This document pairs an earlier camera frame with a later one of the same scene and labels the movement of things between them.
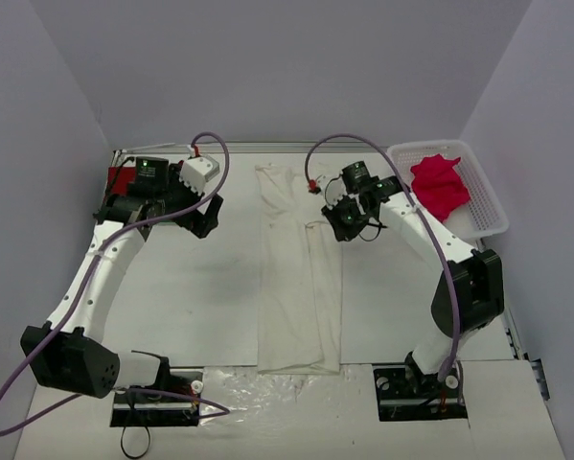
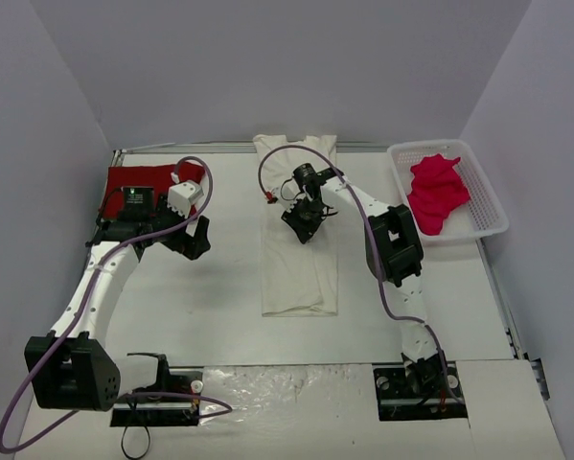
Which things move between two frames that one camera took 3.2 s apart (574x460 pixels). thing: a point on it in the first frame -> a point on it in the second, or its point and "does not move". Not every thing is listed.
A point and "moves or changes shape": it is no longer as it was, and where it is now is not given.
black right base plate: x=404 y=394 does not move
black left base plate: x=172 y=402 does not move
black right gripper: x=339 y=220 -> x=304 y=218
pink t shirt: x=438 y=187 does not move
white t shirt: x=300 y=276 moves or changes shape
